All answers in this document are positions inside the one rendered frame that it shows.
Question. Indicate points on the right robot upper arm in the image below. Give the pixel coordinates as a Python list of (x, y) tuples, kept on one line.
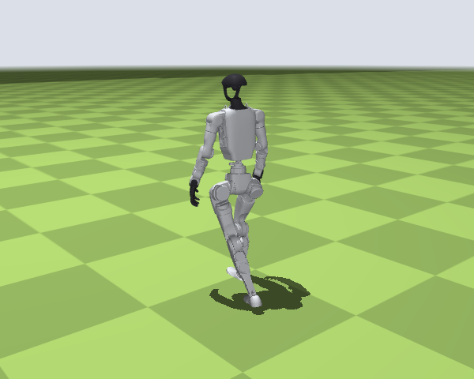
[(261, 143)]

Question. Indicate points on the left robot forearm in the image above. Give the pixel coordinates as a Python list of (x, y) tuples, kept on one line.
[(199, 167)]

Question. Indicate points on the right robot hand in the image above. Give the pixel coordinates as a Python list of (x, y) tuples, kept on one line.
[(258, 178)]

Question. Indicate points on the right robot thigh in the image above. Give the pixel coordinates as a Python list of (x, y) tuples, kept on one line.
[(244, 204)]

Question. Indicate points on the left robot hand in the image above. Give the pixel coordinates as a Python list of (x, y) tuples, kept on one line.
[(193, 186)]

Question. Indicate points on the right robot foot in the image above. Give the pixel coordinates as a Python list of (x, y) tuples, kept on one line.
[(232, 272)]

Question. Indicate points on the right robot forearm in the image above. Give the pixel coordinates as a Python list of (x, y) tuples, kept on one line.
[(260, 162)]

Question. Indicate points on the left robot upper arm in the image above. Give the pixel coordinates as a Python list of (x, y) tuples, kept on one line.
[(213, 122)]

